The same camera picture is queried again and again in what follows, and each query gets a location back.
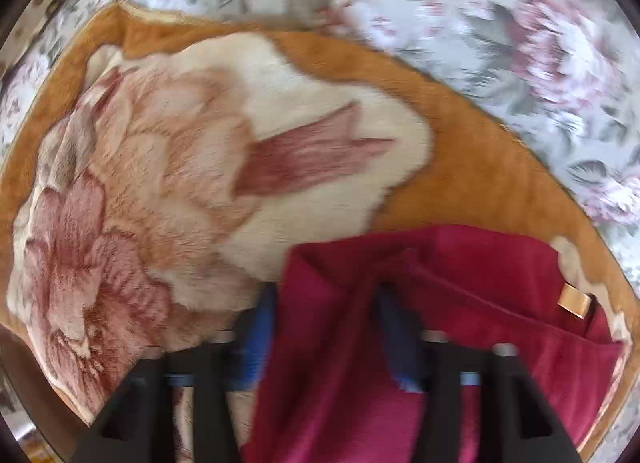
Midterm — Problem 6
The dark red sweater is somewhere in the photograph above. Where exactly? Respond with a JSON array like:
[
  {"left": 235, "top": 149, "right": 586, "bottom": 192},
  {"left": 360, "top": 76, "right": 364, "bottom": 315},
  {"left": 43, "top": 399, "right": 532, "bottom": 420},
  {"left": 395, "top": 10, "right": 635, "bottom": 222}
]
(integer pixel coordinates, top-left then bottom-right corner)
[{"left": 242, "top": 226, "right": 626, "bottom": 463}]

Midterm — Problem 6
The cream patterned pillow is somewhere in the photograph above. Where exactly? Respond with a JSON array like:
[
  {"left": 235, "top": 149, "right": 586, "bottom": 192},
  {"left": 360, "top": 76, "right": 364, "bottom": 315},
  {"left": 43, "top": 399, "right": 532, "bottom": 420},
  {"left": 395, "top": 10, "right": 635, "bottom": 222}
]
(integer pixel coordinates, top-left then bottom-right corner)
[{"left": 17, "top": 0, "right": 96, "bottom": 39}]

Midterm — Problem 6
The floral bedspread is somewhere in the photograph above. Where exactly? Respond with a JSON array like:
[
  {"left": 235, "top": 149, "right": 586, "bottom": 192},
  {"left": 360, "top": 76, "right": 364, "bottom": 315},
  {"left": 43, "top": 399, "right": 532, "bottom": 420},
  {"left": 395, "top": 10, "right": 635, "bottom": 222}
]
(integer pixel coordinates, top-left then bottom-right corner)
[{"left": 0, "top": 0, "right": 640, "bottom": 461}]

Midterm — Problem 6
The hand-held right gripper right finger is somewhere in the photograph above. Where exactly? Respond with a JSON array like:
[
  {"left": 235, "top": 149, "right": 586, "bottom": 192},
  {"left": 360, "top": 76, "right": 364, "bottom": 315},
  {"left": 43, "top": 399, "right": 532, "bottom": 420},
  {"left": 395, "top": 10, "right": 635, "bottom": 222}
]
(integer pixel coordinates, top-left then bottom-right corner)
[{"left": 375, "top": 288, "right": 583, "bottom": 463}]

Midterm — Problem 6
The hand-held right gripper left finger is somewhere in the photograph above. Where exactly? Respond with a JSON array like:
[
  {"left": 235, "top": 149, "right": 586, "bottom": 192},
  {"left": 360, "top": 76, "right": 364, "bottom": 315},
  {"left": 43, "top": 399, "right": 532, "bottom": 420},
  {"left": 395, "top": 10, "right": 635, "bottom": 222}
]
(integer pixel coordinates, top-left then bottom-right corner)
[{"left": 75, "top": 283, "right": 278, "bottom": 463}]

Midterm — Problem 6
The orange floral plush blanket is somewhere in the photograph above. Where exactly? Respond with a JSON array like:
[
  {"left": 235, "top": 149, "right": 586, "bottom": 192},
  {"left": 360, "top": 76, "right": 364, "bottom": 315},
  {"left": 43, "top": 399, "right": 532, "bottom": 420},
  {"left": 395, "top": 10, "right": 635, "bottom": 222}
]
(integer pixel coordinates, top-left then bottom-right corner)
[{"left": 0, "top": 0, "right": 640, "bottom": 463}]

